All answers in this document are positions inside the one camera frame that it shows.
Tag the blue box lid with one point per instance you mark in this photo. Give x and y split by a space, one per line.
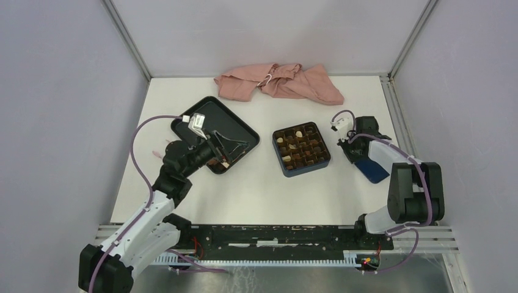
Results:
373 172

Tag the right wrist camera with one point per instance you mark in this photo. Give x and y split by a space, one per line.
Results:
342 125

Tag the blue chocolate box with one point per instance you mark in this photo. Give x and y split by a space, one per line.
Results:
300 155

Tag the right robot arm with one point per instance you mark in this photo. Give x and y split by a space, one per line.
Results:
415 192

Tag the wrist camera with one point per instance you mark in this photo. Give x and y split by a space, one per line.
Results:
342 125
195 124

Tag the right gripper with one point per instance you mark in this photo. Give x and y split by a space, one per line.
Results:
353 158

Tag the pink silicone tongs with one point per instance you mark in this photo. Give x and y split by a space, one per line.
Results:
160 151

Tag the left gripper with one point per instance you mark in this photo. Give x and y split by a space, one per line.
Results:
224 148

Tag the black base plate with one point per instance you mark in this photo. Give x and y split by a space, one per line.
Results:
278 243

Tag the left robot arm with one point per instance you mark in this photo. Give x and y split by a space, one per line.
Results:
114 265

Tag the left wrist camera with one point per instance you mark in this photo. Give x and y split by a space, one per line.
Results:
195 124

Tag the white cable duct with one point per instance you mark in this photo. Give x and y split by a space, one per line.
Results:
171 259

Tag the black chocolate tray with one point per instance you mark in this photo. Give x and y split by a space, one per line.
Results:
220 118

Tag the pink cloth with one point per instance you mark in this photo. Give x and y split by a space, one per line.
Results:
290 81

